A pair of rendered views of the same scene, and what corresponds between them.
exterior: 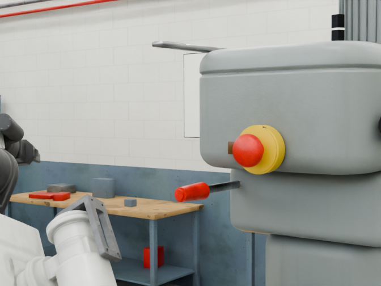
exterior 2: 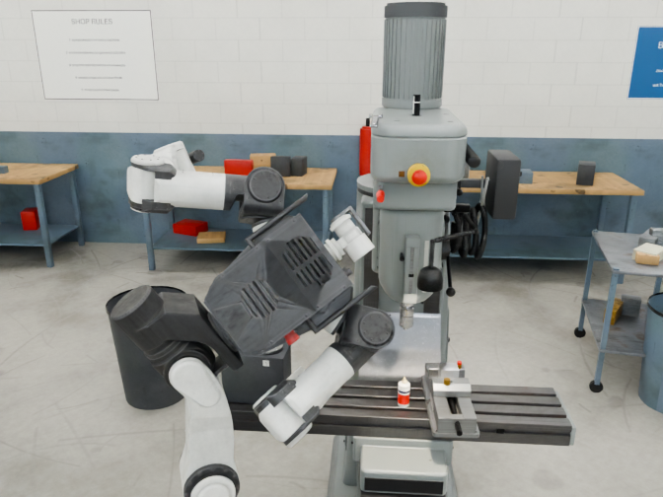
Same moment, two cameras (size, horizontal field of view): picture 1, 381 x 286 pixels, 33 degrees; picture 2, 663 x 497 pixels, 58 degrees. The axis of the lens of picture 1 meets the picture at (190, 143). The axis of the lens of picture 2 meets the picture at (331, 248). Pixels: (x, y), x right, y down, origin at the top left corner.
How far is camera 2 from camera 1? 108 cm
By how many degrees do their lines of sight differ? 36
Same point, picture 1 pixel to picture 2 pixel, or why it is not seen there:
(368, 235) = (448, 206)
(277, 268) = (394, 225)
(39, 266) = (335, 244)
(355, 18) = (401, 84)
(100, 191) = not seen: outside the picture
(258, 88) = (416, 146)
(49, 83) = not seen: outside the picture
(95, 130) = not seen: outside the picture
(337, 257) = (426, 217)
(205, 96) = (384, 148)
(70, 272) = (359, 244)
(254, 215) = (390, 202)
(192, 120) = (52, 81)
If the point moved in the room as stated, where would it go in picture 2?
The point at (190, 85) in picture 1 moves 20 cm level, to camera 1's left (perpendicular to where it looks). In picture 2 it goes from (44, 44) to (23, 44)
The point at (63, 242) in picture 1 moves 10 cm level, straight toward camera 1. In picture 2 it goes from (346, 231) to (376, 240)
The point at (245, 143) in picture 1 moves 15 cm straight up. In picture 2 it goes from (420, 175) to (423, 115)
